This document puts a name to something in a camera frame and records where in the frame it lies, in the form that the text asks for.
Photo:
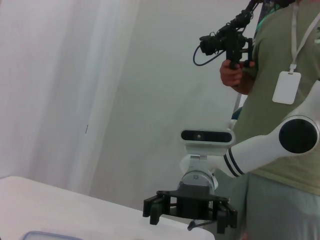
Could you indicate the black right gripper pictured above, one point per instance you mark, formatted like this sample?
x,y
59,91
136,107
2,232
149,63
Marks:
x,y
193,202

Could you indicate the black video camera rig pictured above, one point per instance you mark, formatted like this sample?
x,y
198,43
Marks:
x,y
231,42

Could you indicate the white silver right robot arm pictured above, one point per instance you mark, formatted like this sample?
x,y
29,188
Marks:
x,y
250,155

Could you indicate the person's bare hand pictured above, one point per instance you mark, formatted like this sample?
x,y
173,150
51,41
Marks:
x,y
236,78

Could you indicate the person in green shirt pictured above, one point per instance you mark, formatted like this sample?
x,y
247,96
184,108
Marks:
x,y
265,112

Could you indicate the white ID badge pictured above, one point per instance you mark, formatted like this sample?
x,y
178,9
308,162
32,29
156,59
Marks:
x,y
286,87

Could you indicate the white backdrop curtain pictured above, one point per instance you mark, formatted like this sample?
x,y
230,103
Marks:
x,y
62,87

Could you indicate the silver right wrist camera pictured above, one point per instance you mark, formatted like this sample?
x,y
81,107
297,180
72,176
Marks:
x,y
205,136

